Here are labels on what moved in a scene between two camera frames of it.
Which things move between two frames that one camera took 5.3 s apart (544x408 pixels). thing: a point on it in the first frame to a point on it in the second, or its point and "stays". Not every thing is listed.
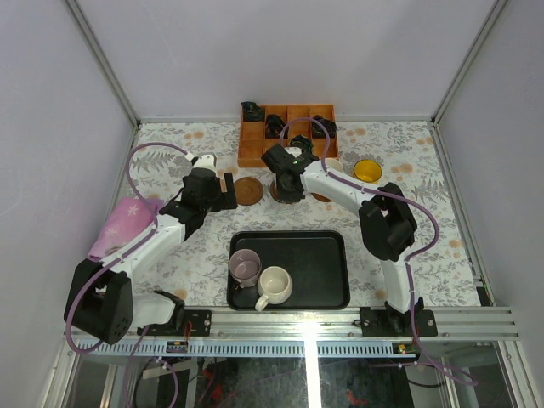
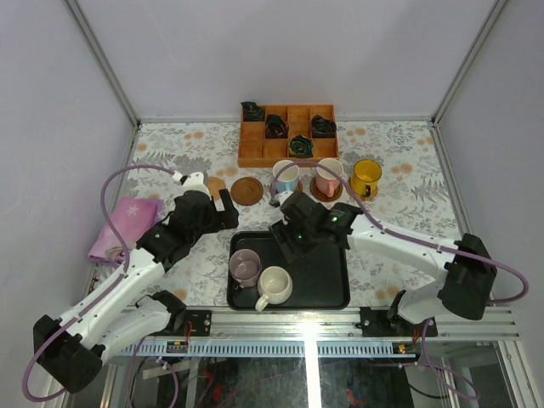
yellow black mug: (367, 171) stays
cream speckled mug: (274, 283) stays
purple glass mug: (245, 265) stays
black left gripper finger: (231, 195) to (230, 212)
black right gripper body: (285, 194) to (300, 239)
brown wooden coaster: (248, 190) stays
